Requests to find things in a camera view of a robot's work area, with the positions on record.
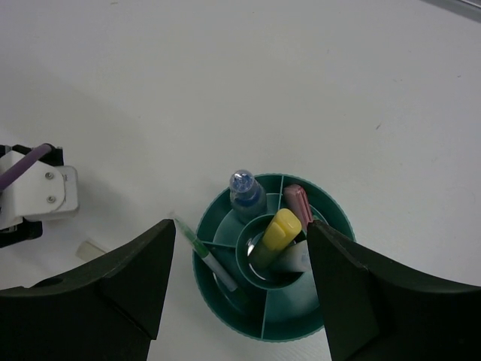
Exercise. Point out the green highlighter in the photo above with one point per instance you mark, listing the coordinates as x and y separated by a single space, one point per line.
294 258

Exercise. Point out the grey white eraser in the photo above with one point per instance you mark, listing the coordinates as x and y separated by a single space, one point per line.
89 250

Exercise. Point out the clear blue-capped glue bottle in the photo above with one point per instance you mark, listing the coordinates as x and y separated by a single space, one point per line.
247 196

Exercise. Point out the green thin pen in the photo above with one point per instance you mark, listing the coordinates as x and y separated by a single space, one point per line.
206 256

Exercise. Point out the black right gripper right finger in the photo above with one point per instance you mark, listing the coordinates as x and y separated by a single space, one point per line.
375 308

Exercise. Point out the aluminium table edge rail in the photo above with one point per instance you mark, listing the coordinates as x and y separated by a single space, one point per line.
465 8

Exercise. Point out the yellow highlighter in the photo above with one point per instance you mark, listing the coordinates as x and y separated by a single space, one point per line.
281 231

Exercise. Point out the teal round organizer container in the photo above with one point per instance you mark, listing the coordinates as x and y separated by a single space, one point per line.
274 307

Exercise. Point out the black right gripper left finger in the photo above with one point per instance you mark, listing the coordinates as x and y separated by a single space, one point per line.
109 308

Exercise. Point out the pink highlighter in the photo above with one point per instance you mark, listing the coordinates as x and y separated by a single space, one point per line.
297 201

